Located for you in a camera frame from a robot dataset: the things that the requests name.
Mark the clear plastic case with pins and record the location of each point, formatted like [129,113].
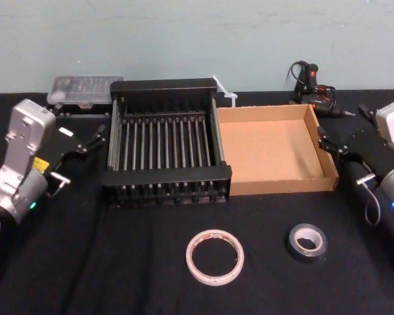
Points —
[85,88]

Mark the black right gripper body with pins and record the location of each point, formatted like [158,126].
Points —
[364,147]

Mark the shallow brown cardboard tray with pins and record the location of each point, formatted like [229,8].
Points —
[266,147]

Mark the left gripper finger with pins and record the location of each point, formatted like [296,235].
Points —
[95,139]

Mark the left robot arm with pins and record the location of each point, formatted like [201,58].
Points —
[19,138]

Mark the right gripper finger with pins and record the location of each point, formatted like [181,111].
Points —
[368,114]
[331,146]

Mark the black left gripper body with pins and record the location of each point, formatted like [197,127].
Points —
[67,142]

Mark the black table cloth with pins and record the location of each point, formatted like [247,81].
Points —
[118,262]

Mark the black rack with steel bars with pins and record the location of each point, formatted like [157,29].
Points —
[167,88]

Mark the small white plastic piece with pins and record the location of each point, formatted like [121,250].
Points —
[231,96]

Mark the white tape roll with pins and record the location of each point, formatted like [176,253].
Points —
[189,258]

